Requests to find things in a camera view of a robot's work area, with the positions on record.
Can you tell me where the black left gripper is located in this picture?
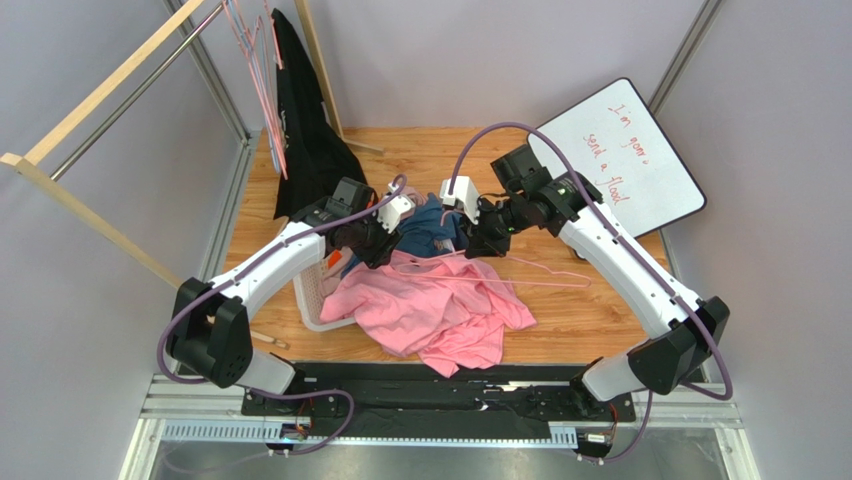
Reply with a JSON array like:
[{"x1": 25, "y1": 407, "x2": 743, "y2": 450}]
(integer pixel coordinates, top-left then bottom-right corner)
[{"x1": 349, "y1": 206, "x2": 405, "y2": 271}]

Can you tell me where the pink t-shirt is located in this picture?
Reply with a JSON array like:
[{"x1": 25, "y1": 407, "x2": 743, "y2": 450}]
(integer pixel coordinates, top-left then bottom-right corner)
[{"x1": 319, "y1": 252, "x2": 537, "y2": 378}]

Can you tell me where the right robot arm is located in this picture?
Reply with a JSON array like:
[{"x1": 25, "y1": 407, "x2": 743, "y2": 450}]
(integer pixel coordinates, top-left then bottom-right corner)
[{"x1": 441, "y1": 145, "x2": 730, "y2": 409}]

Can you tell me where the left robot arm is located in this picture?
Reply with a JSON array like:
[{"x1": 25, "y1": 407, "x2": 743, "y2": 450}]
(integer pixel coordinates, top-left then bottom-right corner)
[{"x1": 156, "y1": 174, "x2": 412, "y2": 398}]

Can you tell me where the teal blue t-shirt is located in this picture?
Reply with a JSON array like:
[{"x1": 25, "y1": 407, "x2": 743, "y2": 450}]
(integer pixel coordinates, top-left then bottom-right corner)
[{"x1": 327, "y1": 193, "x2": 467, "y2": 274}]

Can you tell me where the black hanging t-shirt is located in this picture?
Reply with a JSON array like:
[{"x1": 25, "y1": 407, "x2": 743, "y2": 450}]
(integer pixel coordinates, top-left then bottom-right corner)
[{"x1": 271, "y1": 9, "x2": 366, "y2": 219}]

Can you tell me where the orange garment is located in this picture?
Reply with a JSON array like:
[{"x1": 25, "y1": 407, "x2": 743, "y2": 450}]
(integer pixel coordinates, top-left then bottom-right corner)
[{"x1": 327, "y1": 250, "x2": 343, "y2": 268}]

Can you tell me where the white plastic laundry basket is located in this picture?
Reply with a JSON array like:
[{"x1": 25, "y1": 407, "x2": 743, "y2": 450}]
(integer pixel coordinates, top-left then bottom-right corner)
[{"x1": 293, "y1": 259, "x2": 356, "y2": 333}]

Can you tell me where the white board with red writing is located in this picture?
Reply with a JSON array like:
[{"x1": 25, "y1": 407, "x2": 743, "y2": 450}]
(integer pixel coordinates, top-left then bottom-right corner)
[{"x1": 537, "y1": 77, "x2": 707, "y2": 237}]

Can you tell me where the wooden clothes rack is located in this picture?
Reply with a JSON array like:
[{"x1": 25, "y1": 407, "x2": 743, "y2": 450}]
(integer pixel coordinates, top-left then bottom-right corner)
[{"x1": 0, "y1": 0, "x2": 385, "y2": 350}]

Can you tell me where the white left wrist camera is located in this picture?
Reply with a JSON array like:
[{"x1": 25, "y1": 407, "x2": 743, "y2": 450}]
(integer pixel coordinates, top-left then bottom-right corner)
[{"x1": 376, "y1": 193, "x2": 416, "y2": 233}]

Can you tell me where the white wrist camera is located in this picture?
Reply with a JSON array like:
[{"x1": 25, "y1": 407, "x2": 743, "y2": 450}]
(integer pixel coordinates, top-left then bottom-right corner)
[
  {"x1": 439, "y1": 176, "x2": 480, "y2": 225},
  {"x1": 376, "y1": 193, "x2": 416, "y2": 233}
]

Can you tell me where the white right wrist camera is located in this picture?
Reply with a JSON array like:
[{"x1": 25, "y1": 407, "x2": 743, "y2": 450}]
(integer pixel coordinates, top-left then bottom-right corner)
[{"x1": 439, "y1": 176, "x2": 480, "y2": 225}]

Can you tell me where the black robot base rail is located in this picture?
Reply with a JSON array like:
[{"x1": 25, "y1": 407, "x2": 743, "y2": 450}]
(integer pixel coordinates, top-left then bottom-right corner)
[{"x1": 241, "y1": 362, "x2": 637, "y2": 440}]

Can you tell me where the white slotted cable duct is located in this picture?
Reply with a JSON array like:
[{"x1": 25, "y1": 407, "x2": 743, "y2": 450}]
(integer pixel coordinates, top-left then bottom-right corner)
[{"x1": 159, "y1": 419, "x2": 579, "y2": 449}]

